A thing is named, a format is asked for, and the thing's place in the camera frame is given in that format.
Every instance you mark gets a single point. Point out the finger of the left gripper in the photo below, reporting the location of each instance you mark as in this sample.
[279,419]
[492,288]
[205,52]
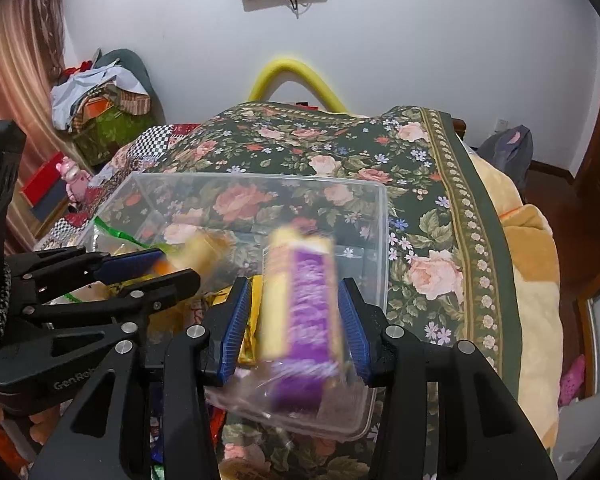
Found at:
[122,268]
[165,291]

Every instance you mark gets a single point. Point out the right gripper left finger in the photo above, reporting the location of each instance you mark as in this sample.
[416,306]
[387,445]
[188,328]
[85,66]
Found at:
[104,434]

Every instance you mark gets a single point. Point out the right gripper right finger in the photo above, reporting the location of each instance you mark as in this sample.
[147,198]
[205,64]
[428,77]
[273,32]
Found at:
[483,432]

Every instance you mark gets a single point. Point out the green edged pastry bag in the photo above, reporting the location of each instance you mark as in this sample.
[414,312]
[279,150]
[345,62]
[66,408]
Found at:
[103,238]

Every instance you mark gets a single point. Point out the yellow brown snack packet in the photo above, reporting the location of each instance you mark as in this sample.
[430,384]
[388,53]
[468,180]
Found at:
[250,319]

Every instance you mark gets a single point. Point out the purple cake package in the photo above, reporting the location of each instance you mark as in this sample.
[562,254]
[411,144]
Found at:
[299,328]

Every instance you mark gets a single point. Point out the orange wrapped pastry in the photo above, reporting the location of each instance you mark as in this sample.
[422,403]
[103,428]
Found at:
[201,253]

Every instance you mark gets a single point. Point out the pink rabbit toy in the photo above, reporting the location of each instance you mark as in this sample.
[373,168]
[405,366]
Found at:
[76,179]

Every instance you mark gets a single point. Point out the clear plastic storage box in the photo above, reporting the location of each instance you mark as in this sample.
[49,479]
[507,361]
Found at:
[165,209]

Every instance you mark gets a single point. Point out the red gift box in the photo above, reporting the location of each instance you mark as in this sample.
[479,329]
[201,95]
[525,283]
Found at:
[45,191]

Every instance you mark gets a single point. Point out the patchwork quilt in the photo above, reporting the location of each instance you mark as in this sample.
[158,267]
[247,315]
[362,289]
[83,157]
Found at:
[136,156]

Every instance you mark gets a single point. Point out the dark floral bedspread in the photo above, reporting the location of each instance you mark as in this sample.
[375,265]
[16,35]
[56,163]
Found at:
[397,196]

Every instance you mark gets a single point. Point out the pile of clothes on chair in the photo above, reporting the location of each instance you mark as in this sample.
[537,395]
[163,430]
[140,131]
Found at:
[105,104]

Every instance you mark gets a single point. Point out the beige blanket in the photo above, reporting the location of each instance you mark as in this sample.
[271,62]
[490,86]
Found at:
[534,256]

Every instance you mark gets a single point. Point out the striped curtain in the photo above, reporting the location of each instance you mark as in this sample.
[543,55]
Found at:
[31,40]

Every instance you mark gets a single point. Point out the grey backpack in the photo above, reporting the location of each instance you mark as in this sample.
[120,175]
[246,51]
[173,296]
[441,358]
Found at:
[511,152]

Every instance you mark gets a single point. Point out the yellow foam bed rail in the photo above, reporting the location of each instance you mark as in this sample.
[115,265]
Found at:
[283,70]

